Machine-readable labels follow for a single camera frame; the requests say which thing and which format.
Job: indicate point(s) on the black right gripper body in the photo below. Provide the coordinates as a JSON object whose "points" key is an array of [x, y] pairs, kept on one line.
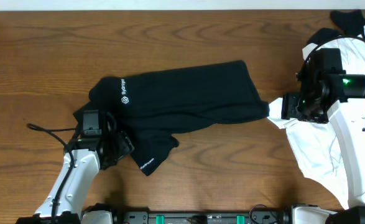
{"points": [[303, 107]]}

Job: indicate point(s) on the black garment at corner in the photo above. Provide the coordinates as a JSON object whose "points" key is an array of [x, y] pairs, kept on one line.
{"points": [[348, 23]]}

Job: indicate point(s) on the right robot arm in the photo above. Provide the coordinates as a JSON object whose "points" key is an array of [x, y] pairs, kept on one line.
{"points": [[330, 95]]}

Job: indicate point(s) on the white shirt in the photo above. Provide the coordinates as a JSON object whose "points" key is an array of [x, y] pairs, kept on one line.
{"points": [[314, 145]]}

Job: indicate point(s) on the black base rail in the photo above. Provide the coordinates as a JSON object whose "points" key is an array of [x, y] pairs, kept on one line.
{"points": [[201, 217]]}

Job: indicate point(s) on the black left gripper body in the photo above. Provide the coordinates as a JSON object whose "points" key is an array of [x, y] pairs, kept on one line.
{"points": [[120, 144]]}

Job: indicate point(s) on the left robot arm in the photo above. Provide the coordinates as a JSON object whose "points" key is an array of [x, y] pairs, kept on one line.
{"points": [[84, 158]]}

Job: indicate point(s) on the black Sydrogen t-shirt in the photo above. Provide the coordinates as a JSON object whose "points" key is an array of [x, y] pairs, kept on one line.
{"points": [[154, 106]]}

